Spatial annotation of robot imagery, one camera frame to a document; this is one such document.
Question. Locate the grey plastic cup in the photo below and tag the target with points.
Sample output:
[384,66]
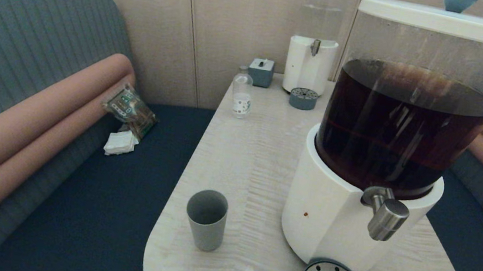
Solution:
[206,232]

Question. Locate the clear plastic bottle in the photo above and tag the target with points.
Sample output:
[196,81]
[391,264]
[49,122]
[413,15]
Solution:
[241,98]

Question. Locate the grey-blue square box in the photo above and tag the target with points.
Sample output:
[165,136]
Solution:
[260,73]

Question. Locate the small blue drip tray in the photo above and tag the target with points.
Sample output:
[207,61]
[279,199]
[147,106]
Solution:
[303,100]

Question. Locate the small white water dispenser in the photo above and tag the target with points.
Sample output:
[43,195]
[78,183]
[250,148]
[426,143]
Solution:
[307,70]

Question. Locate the clear snack packet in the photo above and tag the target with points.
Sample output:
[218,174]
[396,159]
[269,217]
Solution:
[129,110]

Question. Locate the small metal dispenser tap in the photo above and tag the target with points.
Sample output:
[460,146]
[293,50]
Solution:
[315,47]

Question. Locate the large white tea dispenser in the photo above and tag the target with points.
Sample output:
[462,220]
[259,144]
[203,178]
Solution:
[329,210]

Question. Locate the white paper napkins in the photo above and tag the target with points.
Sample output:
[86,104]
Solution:
[120,143]

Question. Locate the large metal dispenser tap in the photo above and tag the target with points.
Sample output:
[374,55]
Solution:
[390,218]

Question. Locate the large white dispenser lid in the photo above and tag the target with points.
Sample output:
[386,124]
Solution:
[444,20]

